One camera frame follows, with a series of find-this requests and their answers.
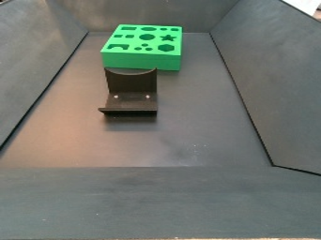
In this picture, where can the green foam shape board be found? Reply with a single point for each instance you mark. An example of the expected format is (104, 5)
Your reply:
(144, 46)

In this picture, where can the black curved holder stand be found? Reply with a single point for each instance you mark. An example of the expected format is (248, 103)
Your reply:
(132, 92)

